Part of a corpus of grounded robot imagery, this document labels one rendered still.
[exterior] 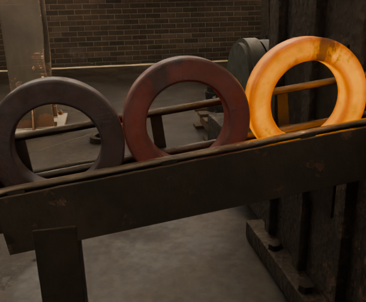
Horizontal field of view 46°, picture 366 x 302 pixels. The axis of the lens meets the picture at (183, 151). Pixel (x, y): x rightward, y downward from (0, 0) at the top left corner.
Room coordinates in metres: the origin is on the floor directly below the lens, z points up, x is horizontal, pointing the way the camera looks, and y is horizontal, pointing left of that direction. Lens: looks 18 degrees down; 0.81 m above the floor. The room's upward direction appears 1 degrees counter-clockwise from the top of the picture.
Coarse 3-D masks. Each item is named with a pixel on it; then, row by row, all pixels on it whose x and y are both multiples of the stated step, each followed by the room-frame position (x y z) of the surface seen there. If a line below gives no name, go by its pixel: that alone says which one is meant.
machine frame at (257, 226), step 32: (288, 0) 1.30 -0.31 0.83; (320, 0) 1.08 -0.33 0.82; (352, 0) 0.98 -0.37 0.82; (288, 32) 1.29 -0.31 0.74; (320, 32) 1.08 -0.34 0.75; (352, 32) 0.91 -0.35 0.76; (320, 64) 1.07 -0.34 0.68; (288, 96) 1.24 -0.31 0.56; (320, 96) 1.06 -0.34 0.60; (320, 192) 1.02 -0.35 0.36; (352, 192) 0.88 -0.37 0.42; (256, 224) 1.39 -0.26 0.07; (288, 224) 1.21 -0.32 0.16; (320, 224) 1.02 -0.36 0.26; (352, 224) 0.88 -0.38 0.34; (288, 256) 1.17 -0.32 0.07; (320, 256) 1.01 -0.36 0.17; (352, 256) 0.87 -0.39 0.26; (288, 288) 1.05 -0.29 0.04; (320, 288) 1.00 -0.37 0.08; (352, 288) 0.86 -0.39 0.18
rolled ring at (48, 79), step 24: (24, 96) 0.56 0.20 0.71; (48, 96) 0.56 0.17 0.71; (72, 96) 0.57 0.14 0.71; (96, 96) 0.57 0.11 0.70; (0, 120) 0.55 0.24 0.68; (96, 120) 0.57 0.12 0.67; (120, 120) 0.61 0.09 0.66; (0, 144) 0.55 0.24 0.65; (120, 144) 0.58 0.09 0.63; (0, 168) 0.55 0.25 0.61; (24, 168) 0.57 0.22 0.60; (96, 168) 0.57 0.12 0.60
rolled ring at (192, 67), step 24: (144, 72) 0.61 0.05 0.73; (168, 72) 0.59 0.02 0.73; (192, 72) 0.60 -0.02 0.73; (216, 72) 0.60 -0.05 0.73; (144, 96) 0.58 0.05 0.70; (240, 96) 0.61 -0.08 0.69; (144, 120) 0.58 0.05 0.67; (240, 120) 0.61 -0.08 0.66; (144, 144) 0.58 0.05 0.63; (216, 144) 0.62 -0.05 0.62
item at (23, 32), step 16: (0, 0) 2.94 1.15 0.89; (16, 0) 2.96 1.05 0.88; (32, 0) 2.97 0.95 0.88; (0, 16) 2.94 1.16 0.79; (16, 16) 2.96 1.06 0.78; (32, 16) 2.97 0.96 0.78; (16, 32) 2.95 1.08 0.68; (32, 32) 2.97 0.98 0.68; (48, 32) 3.30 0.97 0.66; (16, 48) 2.95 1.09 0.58; (32, 48) 2.97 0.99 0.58; (48, 48) 3.28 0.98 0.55; (16, 64) 2.95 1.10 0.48; (32, 64) 2.97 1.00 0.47; (48, 64) 3.27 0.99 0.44; (16, 80) 2.95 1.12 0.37; (32, 112) 2.92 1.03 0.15; (48, 112) 2.98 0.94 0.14; (16, 128) 2.94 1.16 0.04; (32, 128) 2.86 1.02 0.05
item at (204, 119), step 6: (210, 90) 2.85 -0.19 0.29; (210, 96) 2.83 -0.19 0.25; (216, 96) 2.66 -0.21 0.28; (204, 108) 2.96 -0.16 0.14; (210, 108) 2.85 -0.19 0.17; (216, 108) 2.62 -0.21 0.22; (222, 108) 2.59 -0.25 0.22; (198, 114) 2.85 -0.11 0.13; (204, 114) 2.78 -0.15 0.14; (204, 120) 2.65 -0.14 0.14; (198, 126) 2.95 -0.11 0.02; (204, 126) 2.90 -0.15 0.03; (204, 138) 2.65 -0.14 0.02
